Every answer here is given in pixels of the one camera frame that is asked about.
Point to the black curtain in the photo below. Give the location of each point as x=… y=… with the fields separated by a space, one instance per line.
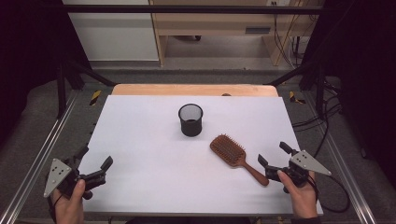
x=28 y=62
x=364 y=77

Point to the person's right hand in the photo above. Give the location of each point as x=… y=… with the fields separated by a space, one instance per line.
x=303 y=200

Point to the white cabinet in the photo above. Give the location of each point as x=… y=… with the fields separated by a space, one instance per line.
x=115 y=37

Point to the black horizontal frame bar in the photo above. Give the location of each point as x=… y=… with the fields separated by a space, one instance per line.
x=186 y=9

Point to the wooden table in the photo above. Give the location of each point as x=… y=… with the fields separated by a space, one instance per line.
x=186 y=90

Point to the light wooden desk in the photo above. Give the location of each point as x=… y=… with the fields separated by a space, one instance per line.
x=214 y=21

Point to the person's left hand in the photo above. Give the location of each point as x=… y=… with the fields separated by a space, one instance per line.
x=70 y=208

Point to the brown wooden hairbrush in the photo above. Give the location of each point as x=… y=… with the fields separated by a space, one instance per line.
x=229 y=151

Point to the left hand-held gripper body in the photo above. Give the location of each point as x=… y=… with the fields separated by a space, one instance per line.
x=57 y=174

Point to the office chair base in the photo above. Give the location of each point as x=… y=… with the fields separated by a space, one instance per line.
x=196 y=37

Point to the black frame strut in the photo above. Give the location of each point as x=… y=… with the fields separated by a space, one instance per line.
x=90 y=73
x=299 y=73

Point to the aluminium rail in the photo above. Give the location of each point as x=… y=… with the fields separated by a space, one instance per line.
x=40 y=155
x=345 y=168

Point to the black mesh cup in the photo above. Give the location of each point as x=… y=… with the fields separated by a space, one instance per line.
x=190 y=126

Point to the white table mat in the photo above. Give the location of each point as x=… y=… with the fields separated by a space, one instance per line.
x=149 y=161

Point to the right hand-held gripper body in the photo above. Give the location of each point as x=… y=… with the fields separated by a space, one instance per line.
x=306 y=163

